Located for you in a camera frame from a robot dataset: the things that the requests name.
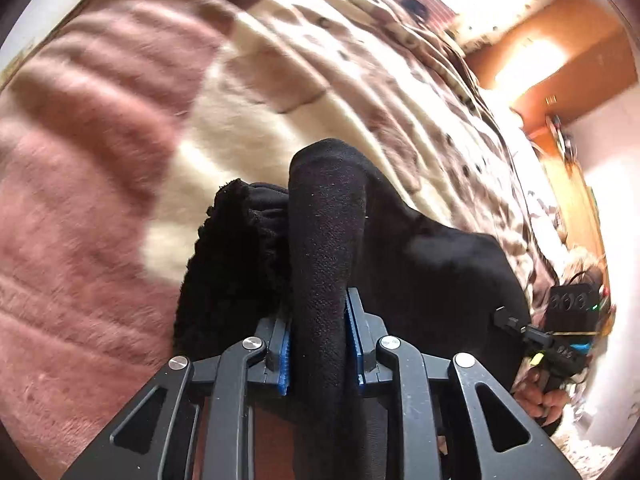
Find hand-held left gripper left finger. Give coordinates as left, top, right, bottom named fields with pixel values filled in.
left=60, top=310, right=293, bottom=480

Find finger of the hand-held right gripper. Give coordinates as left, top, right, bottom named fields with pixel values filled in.
left=492, top=305, right=548, bottom=348

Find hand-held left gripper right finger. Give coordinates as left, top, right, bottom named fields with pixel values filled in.
left=345, top=287, right=571, bottom=480

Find person's right hand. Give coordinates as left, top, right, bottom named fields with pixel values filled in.
left=515, top=367, right=569, bottom=427

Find black pants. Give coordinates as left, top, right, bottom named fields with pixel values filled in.
left=172, top=138, right=533, bottom=480

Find tangle of cables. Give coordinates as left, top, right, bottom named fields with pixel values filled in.
left=545, top=112, right=581, bottom=161

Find brown and cream printed blanket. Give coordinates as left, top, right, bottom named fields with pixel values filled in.
left=0, top=0, right=566, bottom=480

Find person's right forearm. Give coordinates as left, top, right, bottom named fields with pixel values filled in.
left=544, top=407, right=603, bottom=463

